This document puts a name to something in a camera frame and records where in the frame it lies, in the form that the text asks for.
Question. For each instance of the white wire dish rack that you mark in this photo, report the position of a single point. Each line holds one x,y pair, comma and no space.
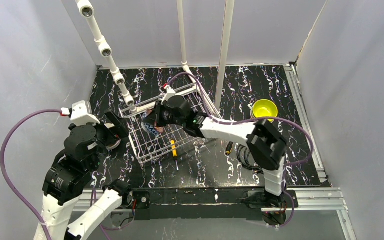
148,146

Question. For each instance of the yellow green bowl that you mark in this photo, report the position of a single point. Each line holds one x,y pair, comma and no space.
265,108

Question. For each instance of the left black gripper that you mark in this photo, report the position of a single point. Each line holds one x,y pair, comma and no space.
113,125

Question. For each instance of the white vertical pole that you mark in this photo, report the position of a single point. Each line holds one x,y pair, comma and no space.
224,48

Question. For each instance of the black orange handled screwdriver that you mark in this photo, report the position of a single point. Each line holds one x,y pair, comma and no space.
229,148

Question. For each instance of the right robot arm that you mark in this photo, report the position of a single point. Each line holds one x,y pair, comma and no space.
265,143

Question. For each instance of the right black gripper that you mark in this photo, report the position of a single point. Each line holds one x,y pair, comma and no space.
157,117

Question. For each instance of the yellow handled screwdriver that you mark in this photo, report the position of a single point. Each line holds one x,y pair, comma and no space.
174,153

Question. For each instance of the white pvc pipe frame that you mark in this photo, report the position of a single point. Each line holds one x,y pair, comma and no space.
145,33

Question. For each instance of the white bowl brown rim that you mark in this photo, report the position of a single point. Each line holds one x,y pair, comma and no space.
114,141

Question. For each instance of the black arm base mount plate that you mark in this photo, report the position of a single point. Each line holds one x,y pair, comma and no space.
248,203

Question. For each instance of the red patterned blue bowl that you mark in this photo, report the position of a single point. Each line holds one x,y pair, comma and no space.
149,125

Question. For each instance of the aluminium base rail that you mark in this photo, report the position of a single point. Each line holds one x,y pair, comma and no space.
309,199

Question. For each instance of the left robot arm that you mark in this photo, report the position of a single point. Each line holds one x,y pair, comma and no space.
71,172

